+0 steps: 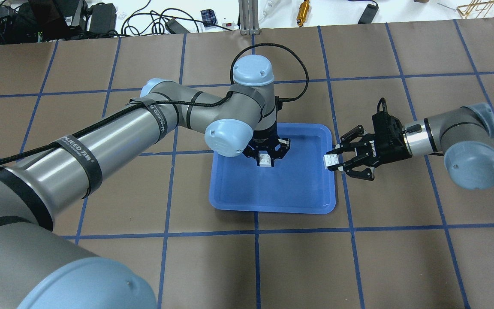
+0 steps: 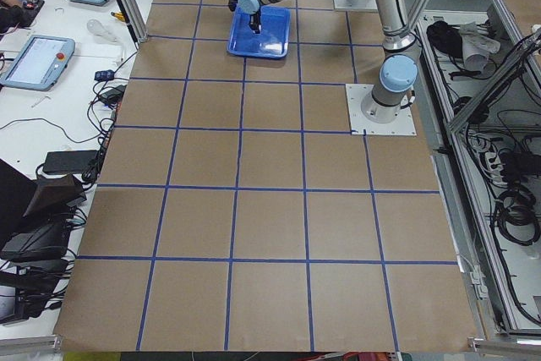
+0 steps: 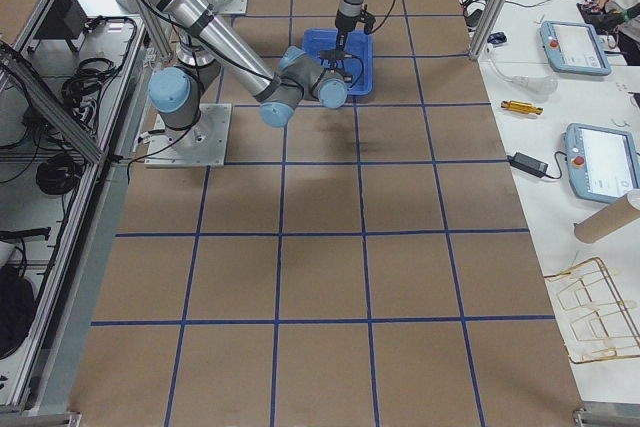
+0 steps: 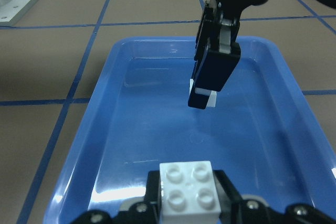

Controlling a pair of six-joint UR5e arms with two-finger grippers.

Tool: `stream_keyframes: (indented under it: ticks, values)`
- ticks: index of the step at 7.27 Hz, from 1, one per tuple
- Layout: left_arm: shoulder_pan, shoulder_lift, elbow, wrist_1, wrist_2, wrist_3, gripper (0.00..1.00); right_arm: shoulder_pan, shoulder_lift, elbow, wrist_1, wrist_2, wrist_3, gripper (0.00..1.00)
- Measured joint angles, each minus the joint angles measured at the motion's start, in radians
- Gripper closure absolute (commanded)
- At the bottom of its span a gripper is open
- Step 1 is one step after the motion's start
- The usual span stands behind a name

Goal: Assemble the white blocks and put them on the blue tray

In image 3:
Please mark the gold wire rack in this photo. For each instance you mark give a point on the gold wire rack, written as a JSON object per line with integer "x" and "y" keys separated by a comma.
{"x": 598, "y": 323}

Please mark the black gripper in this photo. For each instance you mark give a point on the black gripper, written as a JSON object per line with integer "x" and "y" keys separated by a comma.
{"x": 332, "y": 54}
{"x": 343, "y": 27}

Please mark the cardboard tube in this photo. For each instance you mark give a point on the cardboard tube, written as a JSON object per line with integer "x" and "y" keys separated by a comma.
{"x": 609, "y": 219}

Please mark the teach pendant near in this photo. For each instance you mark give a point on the teach pendant near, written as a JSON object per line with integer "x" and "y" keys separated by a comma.
{"x": 602, "y": 163}

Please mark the black power adapter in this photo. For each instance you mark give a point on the black power adapter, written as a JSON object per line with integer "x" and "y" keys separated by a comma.
{"x": 528, "y": 164}

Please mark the teach pendant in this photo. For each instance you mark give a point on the teach pendant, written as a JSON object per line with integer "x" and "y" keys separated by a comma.
{"x": 602, "y": 163}
{"x": 574, "y": 48}

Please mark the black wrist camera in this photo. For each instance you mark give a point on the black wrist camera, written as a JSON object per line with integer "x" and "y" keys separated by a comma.
{"x": 367, "y": 19}

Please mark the teach pendant far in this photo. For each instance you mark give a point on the teach pendant far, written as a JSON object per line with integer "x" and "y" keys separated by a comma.
{"x": 574, "y": 48}

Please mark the blue plastic tray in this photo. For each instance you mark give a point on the blue plastic tray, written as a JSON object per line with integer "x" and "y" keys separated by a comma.
{"x": 359, "y": 47}

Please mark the white light bulb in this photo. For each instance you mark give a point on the white light bulb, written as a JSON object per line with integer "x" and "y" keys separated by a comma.
{"x": 543, "y": 86}

